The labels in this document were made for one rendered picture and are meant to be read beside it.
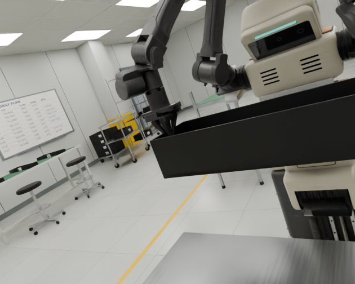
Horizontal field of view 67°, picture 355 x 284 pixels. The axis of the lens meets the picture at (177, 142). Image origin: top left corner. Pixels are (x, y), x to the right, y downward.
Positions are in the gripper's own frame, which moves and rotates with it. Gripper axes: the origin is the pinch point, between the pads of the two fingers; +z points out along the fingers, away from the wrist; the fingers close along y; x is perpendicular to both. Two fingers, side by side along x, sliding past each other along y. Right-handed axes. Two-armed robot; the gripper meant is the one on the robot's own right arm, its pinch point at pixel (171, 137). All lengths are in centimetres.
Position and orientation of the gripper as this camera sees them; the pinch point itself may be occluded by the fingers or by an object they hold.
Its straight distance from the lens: 78.5
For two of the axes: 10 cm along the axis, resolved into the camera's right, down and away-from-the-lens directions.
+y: 7.8, -1.5, -6.1
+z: 3.3, 9.2, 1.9
